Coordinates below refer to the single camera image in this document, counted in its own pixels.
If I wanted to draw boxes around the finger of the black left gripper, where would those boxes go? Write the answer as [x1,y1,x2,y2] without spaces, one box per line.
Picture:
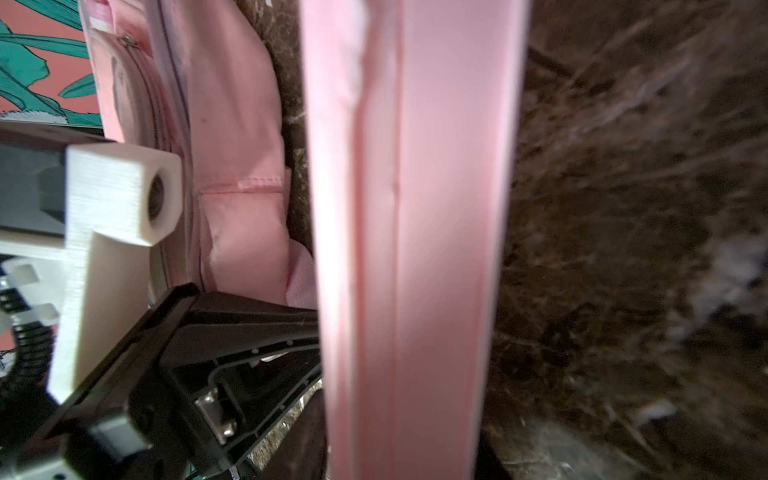
[134,284,321,372]
[179,347,321,474]

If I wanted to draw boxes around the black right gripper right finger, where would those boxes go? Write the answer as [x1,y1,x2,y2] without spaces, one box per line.
[474,434,513,480]

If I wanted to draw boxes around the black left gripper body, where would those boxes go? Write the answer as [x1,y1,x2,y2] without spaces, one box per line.
[1,356,197,479]

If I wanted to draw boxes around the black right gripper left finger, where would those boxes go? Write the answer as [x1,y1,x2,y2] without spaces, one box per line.
[261,389,328,480]

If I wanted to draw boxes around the pink student backpack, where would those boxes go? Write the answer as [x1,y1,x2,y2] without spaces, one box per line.
[79,1,317,309]

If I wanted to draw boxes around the pink pencil case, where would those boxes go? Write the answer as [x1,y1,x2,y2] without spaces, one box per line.
[300,1,531,479]

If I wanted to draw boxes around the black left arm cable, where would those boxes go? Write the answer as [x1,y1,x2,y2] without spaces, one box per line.
[0,323,58,415]

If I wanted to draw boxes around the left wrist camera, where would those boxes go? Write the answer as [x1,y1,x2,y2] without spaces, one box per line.
[1,142,183,403]

